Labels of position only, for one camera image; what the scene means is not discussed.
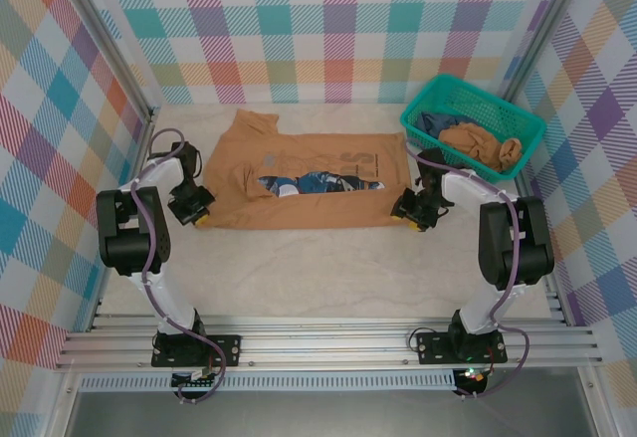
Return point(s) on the teal plastic basket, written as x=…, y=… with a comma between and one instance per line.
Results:
x=478, y=101

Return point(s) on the aluminium mounting rail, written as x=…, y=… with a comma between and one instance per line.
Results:
x=323, y=342

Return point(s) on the orange t-shirt with cartoon print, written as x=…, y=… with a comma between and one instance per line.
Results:
x=308, y=208

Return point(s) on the right controller circuit board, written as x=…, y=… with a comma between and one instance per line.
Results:
x=473, y=378

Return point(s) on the aluminium left frame post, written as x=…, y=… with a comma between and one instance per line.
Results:
x=107, y=41

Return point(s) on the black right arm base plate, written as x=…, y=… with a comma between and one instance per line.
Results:
x=433, y=347

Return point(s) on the grey metal panel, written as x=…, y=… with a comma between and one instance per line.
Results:
x=323, y=414

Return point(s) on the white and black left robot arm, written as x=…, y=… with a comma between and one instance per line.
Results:
x=161, y=173

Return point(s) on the left controller circuit board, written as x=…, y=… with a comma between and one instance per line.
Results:
x=196, y=379

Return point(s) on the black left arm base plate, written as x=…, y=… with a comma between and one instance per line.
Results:
x=226, y=350

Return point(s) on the aluminium left side rail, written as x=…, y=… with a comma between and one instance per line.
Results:
x=142, y=143

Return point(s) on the controller circuit board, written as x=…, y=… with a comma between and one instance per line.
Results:
x=473, y=378
x=196, y=379

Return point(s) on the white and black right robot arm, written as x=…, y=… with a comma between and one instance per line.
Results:
x=463, y=185

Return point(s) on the crumpled blue t-shirt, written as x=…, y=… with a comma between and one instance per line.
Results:
x=438, y=121

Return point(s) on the aluminium right frame post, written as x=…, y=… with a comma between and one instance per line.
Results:
x=545, y=26

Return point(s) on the aluminium frame post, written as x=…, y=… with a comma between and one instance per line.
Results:
x=545, y=26
x=107, y=41

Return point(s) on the aluminium right side rail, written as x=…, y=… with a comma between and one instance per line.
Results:
x=550, y=297

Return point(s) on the crumpled plain orange t-shirt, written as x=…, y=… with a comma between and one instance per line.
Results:
x=478, y=146

